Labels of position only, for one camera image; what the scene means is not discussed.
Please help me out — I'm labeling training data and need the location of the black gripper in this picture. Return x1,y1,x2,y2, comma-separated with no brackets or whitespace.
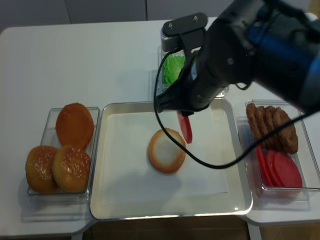
154,23,252,117

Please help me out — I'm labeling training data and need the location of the red tomato slice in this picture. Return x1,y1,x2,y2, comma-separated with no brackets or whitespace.
177,111,193,144

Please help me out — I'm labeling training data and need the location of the black blue robot arm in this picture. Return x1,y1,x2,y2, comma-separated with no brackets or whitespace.
154,0,320,114

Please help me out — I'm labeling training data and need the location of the green lettuce leaf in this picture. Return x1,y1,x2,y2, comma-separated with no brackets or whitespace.
162,54,185,86

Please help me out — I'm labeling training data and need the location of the bottom bun half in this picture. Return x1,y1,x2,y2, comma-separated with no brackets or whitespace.
148,129,186,174

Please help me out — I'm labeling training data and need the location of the leftmost brown patty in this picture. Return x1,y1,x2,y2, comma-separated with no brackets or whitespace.
246,103,261,141

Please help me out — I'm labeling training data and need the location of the brown patty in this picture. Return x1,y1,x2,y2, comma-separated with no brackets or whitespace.
272,107,299,154
254,106,275,150
264,105,283,150
246,103,261,141

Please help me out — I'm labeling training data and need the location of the white metal tray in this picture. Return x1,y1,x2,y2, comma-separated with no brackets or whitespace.
90,98,253,221

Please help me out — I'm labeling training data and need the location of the white paper sheet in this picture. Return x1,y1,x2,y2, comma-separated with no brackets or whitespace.
101,103,231,204

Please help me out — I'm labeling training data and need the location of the middle tomato slice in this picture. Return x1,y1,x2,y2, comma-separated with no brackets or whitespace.
256,145,279,187

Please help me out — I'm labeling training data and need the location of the rightmost brown patty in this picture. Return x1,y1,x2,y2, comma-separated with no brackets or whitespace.
272,107,299,154

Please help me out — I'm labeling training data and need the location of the plain orange bun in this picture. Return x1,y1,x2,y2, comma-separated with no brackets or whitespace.
55,102,94,150

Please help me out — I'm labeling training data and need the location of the clear patty tomato container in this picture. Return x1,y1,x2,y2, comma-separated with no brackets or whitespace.
237,100,320,201

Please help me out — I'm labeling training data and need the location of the front tomato slice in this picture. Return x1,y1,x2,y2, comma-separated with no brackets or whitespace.
272,151,303,188

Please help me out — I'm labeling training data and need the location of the right sesame bun top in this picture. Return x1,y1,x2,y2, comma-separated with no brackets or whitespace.
52,145,91,193

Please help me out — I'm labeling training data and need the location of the sesame bun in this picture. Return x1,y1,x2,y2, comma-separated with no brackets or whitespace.
25,145,60,194
52,145,91,193

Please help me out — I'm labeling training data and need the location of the clear left bun container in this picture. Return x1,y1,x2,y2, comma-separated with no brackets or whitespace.
27,107,101,205

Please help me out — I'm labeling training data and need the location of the left sesame bun top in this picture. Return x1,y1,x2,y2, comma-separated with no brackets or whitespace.
25,145,60,194

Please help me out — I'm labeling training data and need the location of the black cable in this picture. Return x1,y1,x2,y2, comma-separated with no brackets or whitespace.
152,47,311,169

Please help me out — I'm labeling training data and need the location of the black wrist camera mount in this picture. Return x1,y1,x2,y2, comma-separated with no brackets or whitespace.
160,12,208,60

